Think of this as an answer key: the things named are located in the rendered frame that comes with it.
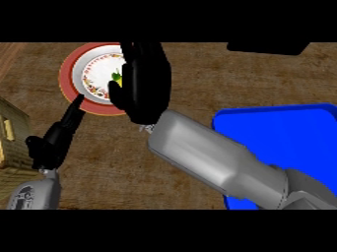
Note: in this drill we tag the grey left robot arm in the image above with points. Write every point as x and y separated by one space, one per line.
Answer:
35 193

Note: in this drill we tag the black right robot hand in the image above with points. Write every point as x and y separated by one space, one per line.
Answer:
147 82

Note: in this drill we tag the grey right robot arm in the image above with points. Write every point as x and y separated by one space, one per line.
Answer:
225 160

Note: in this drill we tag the black appliance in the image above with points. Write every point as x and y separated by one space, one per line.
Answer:
268 47

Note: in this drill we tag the red-rimmed floral plate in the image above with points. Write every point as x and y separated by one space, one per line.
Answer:
92 78

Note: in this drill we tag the yellow lemon with green leaf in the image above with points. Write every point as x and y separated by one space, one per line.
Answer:
117 78

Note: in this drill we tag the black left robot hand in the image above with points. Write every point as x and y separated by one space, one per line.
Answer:
55 144

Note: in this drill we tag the blue tray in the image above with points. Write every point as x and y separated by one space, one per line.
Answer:
293 138

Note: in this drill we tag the wooden crate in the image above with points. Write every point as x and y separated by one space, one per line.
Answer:
6 144

